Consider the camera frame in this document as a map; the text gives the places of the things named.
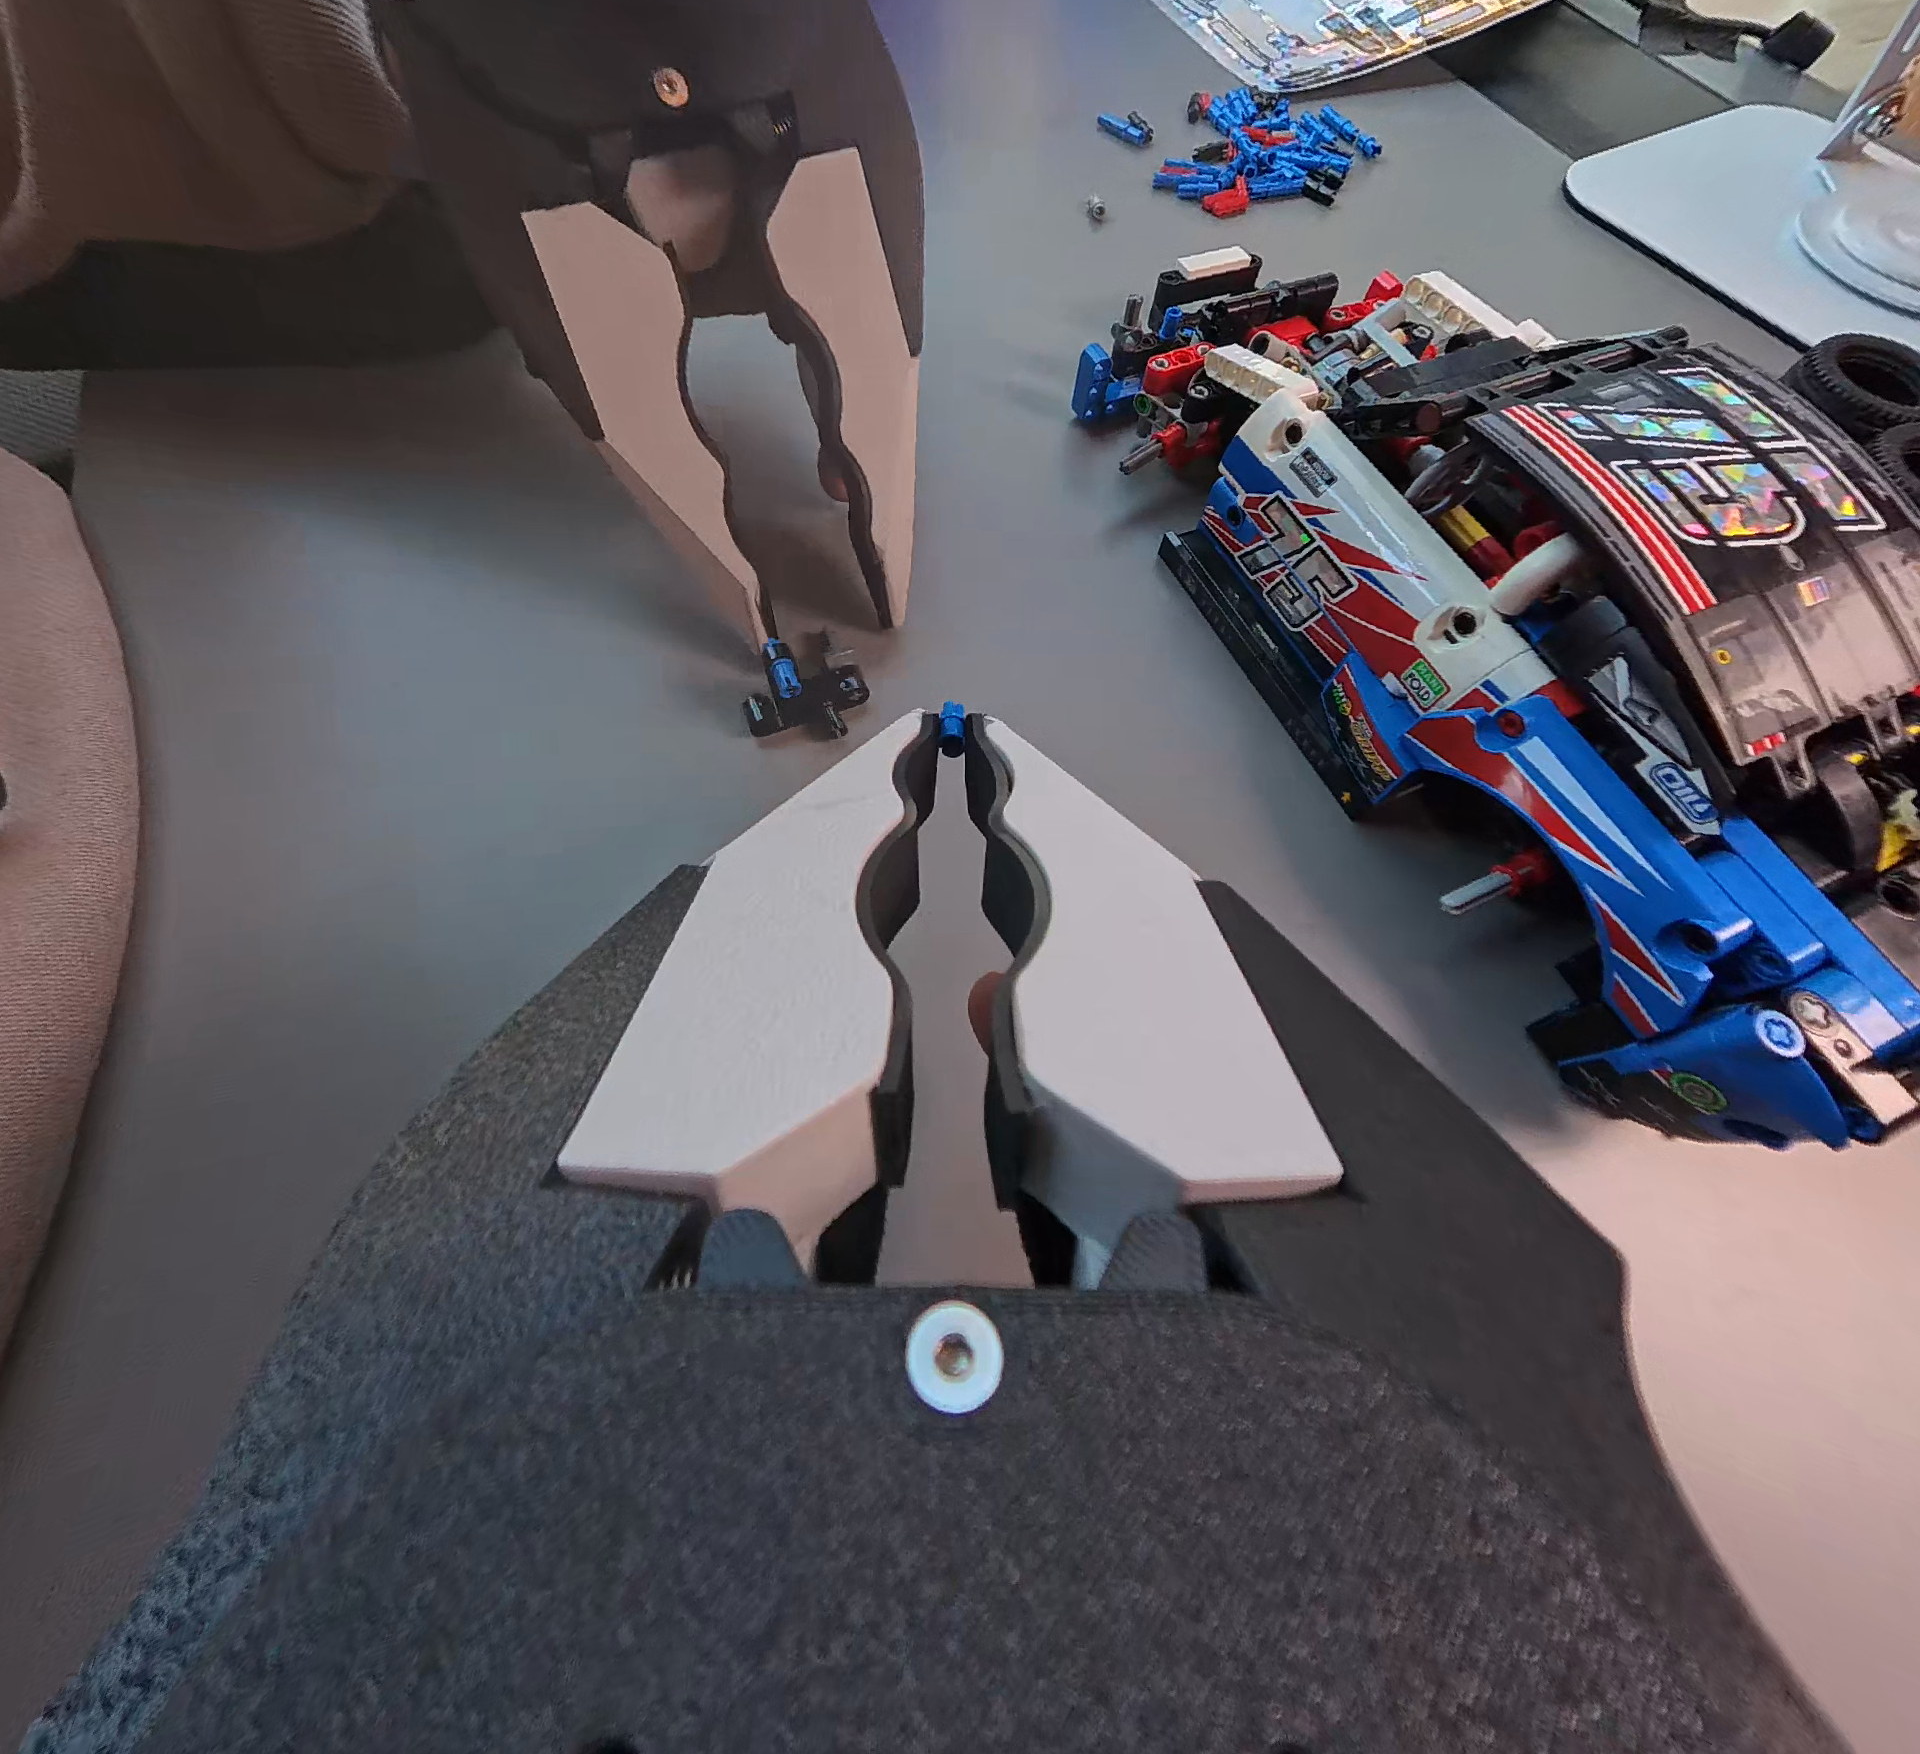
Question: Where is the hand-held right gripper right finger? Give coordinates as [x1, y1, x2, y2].
[962, 711, 1344, 1288]

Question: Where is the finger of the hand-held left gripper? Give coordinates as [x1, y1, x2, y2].
[750, 140, 921, 632]
[522, 201, 780, 654]

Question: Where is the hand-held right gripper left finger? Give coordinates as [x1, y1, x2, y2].
[558, 707, 947, 1282]

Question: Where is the small black brick beam assembly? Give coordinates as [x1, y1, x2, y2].
[743, 631, 871, 739]

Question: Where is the toy brick race car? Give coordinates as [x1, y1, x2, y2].
[1071, 261, 1920, 1153]

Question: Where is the grey desk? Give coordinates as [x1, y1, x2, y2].
[0, 0, 1920, 1754]

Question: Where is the pile of blue red pins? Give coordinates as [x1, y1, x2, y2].
[1153, 86, 1385, 218]

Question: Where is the person's beige sweatshirt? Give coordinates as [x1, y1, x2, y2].
[0, 450, 144, 1351]

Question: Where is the white book stand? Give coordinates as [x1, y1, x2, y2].
[1564, 13, 1920, 355]

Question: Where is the black strap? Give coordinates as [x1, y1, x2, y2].
[1625, 0, 1836, 70]

